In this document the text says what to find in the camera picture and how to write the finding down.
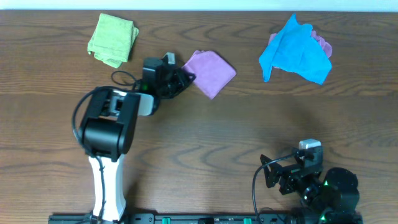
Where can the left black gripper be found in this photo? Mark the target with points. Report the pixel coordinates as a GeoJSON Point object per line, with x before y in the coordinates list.
{"type": "Point", "coordinates": [173, 81]}

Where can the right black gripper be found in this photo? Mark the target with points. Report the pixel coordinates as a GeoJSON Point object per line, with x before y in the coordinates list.
{"type": "Point", "coordinates": [280, 175]}

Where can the purple microfibre cloth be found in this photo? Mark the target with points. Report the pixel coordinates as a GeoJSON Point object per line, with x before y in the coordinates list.
{"type": "Point", "coordinates": [212, 72]}

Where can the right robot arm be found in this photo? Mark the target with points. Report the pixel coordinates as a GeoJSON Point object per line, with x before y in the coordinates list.
{"type": "Point", "coordinates": [332, 200]}

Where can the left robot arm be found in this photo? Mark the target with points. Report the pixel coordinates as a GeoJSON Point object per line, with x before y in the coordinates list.
{"type": "Point", "coordinates": [107, 129]}

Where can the folded green cloth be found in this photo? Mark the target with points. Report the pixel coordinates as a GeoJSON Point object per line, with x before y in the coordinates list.
{"type": "Point", "coordinates": [112, 40]}

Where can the blue microfibre cloth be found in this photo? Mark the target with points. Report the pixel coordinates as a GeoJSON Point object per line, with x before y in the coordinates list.
{"type": "Point", "coordinates": [313, 67]}

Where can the pink cloth under blue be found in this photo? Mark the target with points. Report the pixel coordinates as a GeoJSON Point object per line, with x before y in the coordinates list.
{"type": "Point", "coordinates": [291, 44]}

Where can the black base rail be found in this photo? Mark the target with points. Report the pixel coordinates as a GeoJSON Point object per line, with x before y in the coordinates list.
{"type": "Point", "coordinates": [148, 218]}

